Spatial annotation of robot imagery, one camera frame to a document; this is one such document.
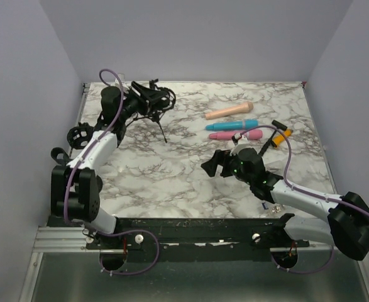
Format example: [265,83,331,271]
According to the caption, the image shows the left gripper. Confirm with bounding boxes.
[118,81,165,121]

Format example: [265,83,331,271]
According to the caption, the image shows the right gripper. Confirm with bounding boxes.
[202,147,253,185]

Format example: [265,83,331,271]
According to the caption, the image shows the black tripod mic stand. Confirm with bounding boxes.
[129,78,176,143]

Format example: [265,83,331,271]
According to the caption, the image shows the blue microphone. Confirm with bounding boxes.
[205,120,258,131]

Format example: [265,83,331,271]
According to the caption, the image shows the pink microphone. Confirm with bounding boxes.
[208,129,263,140]

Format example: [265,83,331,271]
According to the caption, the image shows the beige microphone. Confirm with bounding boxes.
[205,102,254,120]

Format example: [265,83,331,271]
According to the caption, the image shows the black shock-mount mic stand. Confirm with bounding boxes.
[67,122,94,150]

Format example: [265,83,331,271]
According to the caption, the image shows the black clip mic stand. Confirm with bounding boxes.
[50,147,104,196]

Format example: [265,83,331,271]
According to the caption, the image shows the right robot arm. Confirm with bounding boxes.
[201,148,369,260]

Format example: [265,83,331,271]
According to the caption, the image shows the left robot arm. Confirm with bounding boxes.
[50,80,176,249]

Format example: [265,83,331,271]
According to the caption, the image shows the clear plastic parts box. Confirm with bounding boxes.
[262,160,285,216]

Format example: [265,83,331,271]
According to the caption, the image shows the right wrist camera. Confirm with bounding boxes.
[230,133,251,156]

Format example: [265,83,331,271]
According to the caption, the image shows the orange handled tool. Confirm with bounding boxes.
[258,120,292,156]

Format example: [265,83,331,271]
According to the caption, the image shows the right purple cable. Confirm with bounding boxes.
[240,125,369,274]

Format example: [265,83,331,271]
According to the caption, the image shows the purple cable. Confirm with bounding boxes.
[63,69,160,277]
[240,125,369,274]

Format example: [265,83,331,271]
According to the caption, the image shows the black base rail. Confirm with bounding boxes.
[36,216,336,262]

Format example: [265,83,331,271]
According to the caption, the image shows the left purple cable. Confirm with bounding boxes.
[63,69,160,277]

